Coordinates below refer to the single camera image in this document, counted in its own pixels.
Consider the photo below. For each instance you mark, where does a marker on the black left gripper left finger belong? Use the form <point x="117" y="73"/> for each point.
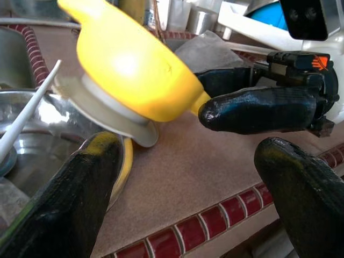
<point x="59" y="209"/>

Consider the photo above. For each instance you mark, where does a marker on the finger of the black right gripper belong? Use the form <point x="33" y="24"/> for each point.
<point x="255" y="110"/>
<point x="225" y="80"/>

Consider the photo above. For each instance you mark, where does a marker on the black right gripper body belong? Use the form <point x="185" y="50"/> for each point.
<point x="303" y="72"/>

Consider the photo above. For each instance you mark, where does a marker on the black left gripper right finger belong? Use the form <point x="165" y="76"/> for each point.
<point x="311" y="204"/>

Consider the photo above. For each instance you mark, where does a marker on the yellow bowl with grey base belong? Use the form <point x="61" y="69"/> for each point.
<point x="129" y="67"/>

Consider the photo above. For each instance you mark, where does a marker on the white plastic stick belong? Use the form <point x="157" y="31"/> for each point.
<point x="27" y="113"/>

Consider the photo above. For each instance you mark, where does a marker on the clear plastic bag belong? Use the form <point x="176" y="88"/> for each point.
<point x="209" y="53"/>

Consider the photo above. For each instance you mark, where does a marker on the white plastic dish rack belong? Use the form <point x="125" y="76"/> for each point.
<point x="242" y="29"/>

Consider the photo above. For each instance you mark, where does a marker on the round steel plate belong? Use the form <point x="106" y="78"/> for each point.
<point x="40" y="150"/>

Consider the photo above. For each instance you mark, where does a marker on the blue bowl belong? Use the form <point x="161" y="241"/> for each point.
<point x="268" y="20"/>

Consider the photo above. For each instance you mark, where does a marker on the steel cup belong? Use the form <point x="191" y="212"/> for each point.
<point x="201" y="21"/>

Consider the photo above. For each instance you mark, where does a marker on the tan scrubbing sponge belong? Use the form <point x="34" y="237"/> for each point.
<point x="134" y="10"/>

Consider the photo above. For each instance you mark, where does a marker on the stainless steel sink basin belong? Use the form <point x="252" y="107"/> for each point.
<point x="13" y="59"/>

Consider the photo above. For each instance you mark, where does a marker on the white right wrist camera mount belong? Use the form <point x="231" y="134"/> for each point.
<point x="337" y="45"/>

